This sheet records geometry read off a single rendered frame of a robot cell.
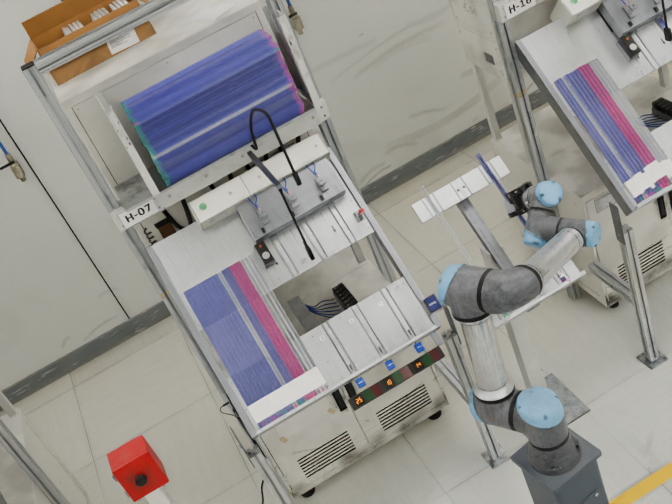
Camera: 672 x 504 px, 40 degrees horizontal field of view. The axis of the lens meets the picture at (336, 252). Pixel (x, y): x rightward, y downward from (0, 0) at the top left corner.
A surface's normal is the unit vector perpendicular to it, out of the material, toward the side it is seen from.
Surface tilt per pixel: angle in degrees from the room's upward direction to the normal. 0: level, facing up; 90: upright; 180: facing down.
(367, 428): 90
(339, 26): 90
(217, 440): 0
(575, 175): 0
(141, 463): 90
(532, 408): 8
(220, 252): 43
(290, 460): 90
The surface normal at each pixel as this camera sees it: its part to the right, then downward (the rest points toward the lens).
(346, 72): 0.38, 0.44
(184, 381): -0.34, -0.76
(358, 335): 0.01, -0.25
